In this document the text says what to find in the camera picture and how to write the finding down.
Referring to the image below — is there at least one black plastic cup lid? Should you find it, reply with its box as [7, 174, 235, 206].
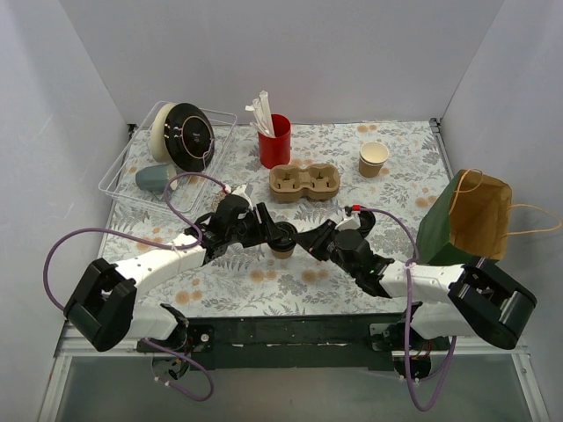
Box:
[268, 222, 297, 247]

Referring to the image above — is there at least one brown paper coffee cup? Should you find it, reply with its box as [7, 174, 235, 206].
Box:
[270, 246, 295, 259]

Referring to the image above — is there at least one stack of brown paper cups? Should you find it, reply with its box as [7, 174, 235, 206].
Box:
[359, 142, 389, 178]

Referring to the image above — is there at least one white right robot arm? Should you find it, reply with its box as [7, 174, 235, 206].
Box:
[291, 218, 537, 350]

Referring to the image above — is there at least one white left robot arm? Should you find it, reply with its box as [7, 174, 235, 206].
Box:
[64, 194, 284, 352]

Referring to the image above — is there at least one patterned small bowl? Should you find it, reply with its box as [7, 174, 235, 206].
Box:
[211, 195, 224, 212]

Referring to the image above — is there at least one brown pulp cup carrier stack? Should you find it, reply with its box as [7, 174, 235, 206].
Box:
[269, 164, 340, 203]

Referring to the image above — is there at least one floral tablecloth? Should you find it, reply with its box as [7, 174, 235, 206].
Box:
[91, 120, 494, 317]

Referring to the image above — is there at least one red ribbed straw holder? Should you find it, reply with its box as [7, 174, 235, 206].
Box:
[259, 114, 291, 169]

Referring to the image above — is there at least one grey blue cup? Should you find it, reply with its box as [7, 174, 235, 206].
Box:
[135, 164, 177, 193]

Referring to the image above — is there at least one black round plate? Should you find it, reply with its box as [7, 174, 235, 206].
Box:
[164, 103, 215, 172]

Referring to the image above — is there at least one cream round plate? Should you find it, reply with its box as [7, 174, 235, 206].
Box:
[149, 103, 176, 163]

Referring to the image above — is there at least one white wrapped straw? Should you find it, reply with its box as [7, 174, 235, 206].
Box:
[259, 91, 275, 137]
[245, 98, 270, 136]

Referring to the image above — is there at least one green paper bag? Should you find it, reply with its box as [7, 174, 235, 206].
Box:
[415, 168, 563, 266]

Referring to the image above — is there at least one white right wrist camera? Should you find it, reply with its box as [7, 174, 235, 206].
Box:
[335, 208, 362, 231]

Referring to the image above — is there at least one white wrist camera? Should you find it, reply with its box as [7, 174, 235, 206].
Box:
[224, 184, 252, 205]
[335, 208, 362, 231]

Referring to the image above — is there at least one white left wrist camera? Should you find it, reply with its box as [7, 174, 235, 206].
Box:
[224, 184, 252, 205]

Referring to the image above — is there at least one white wire dish rack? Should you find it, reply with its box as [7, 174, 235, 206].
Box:
[99, 101, 237, 215]

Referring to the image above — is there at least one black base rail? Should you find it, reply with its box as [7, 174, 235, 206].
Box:
[136, 313, 406, 375]

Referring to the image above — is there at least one aluminium frame rail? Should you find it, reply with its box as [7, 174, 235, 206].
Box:
[40, 333, 549, 421]

